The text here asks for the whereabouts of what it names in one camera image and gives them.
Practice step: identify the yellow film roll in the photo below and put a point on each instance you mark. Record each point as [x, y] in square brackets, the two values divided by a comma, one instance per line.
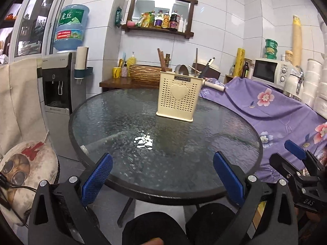
[240, 63]

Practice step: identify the large metal spoon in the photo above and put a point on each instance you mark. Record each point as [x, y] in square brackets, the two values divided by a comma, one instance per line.
[183, 70]

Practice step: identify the white microwave oven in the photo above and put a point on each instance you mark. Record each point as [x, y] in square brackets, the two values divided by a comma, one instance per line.
[263, 71]

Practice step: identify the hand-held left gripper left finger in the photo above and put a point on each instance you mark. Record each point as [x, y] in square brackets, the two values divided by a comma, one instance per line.
[98, 177]

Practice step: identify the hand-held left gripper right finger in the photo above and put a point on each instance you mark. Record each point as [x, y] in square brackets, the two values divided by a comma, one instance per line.
[228, 178]

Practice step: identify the round glass table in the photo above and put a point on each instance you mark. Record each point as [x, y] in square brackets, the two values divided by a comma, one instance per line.
[115, 122]

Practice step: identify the round printed cushion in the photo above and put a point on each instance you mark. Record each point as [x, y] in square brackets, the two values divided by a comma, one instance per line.
[28, 173]

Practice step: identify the blue water jug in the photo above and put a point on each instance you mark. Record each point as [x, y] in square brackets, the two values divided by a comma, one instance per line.
[70, 28]

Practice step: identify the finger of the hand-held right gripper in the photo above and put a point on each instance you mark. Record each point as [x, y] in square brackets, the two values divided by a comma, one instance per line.
[281, 164]
[295, 149]

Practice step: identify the wooden wall shelf with mirror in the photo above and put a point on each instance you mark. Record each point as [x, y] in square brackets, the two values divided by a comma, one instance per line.
[132, 29]

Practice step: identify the glass door cabinet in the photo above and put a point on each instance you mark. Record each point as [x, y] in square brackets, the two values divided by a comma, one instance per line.
[33, 17]

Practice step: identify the yellow mug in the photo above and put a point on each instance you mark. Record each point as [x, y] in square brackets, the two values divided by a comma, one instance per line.
[117, 72]

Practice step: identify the purple floral cloth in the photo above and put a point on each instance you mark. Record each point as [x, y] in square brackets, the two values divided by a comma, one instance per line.
[276, 122]

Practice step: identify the grey water dispenser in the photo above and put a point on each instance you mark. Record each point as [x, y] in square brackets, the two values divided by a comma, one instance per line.
[61, 107]

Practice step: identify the small pink bottle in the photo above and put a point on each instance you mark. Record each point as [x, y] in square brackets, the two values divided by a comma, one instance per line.
[125, 71]

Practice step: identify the green glass bottle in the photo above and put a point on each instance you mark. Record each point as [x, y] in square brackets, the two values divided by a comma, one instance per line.
[152, 19]

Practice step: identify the tall cream cup stack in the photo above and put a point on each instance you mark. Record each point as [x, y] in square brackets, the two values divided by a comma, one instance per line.
[297, 40]

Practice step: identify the beige cloth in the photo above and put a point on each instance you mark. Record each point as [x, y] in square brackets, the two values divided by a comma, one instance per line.
[20, 99]

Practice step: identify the cream plastic utensil holder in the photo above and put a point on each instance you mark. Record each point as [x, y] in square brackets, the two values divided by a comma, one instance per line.
[178, 107]

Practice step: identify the wicker basket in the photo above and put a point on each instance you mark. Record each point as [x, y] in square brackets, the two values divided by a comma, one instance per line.
[145, 72]

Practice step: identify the yellow snack packets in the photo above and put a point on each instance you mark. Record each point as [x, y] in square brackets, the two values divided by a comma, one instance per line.
[144, 20]

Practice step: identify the person's left hand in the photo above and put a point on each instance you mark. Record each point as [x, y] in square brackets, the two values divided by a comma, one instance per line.
[153, 242]

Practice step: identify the dark wooden side table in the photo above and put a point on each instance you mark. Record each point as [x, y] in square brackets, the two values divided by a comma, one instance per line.
[112, 83]

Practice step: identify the brass faucet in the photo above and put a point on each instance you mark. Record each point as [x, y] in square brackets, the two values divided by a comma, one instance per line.
[167, 61]

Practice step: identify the jar with tan lid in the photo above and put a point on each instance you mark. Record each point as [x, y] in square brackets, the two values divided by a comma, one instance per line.
[289, 56]

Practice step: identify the yellow soap pump bottle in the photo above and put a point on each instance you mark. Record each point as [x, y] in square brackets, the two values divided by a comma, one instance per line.
[131, 60]

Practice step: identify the black chopstick with gold band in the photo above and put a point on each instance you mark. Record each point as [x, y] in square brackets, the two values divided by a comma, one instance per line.
[207, 67]

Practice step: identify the white lint roller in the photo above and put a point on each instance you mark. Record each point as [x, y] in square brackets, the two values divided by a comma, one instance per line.
[214, 86]

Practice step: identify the green hanging packet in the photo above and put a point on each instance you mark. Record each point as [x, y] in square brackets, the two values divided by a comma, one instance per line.
[119, 16]

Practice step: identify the dark glass bottle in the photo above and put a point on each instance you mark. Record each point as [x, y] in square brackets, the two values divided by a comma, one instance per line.
[245, 70]

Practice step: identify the pink cup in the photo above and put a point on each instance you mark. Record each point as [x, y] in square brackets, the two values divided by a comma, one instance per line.
[130, 23]

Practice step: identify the white electric kettle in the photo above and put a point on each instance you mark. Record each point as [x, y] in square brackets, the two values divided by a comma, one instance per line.
[292, 84]

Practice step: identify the small metal spoon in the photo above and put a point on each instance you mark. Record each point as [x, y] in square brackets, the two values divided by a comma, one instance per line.
[177, 69]

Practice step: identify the white paper cup tube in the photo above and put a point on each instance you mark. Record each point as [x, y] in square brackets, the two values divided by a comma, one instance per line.
[82, 57]

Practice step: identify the dark soy sauce bottle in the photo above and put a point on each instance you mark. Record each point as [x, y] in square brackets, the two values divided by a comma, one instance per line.
[174, 21]

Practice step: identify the person's legs in black pants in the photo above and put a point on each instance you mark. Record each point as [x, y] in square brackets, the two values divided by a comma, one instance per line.
[153, 224]

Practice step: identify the white plastic bottle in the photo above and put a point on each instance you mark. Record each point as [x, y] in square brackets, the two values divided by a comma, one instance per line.
[181, 25]

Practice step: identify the sauce bottle with blue label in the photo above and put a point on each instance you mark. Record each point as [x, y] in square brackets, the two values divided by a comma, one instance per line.
[159, 20]

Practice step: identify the teal cup holder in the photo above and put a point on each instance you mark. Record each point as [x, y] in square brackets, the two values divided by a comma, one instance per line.
[84, 72]

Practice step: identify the amber sauce bottle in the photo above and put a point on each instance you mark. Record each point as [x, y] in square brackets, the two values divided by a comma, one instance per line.
[166, 20]

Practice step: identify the brown rice cooker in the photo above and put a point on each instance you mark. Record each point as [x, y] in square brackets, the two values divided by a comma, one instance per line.
[213, 71]

